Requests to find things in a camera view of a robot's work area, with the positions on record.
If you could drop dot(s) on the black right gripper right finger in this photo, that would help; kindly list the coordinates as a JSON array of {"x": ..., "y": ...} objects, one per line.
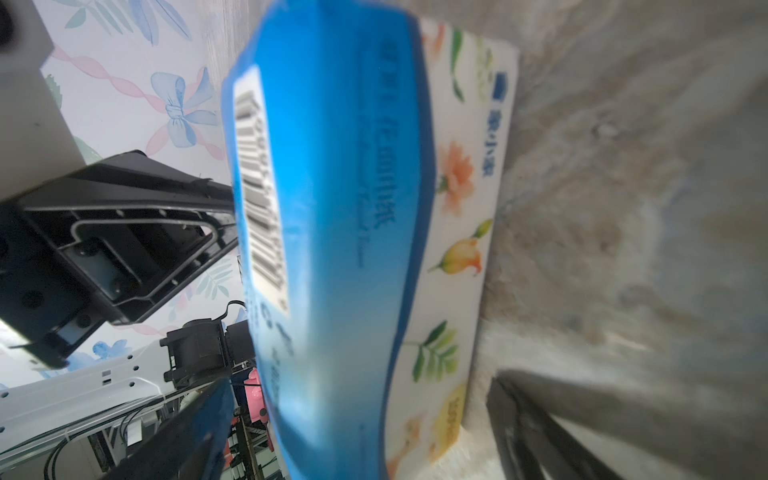
[{"x": 532, "y": 445}]

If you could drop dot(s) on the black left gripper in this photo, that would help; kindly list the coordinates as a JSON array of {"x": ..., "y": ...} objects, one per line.
[{"x": 135, "y": 231}]

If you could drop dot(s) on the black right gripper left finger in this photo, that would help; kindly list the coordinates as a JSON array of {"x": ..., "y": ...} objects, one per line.
[{"x": 191, "y": 445}]

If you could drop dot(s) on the blue tissue pack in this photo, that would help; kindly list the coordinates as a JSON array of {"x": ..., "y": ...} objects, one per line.
[{"x": 367, "y": 147}]

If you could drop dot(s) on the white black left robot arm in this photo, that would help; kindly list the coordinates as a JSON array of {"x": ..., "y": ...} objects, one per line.
[{"x": 181, "y": 345}]

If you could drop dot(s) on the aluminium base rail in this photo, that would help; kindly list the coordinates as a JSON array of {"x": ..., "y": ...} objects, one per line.
[{"x": 46, "y": 417}]

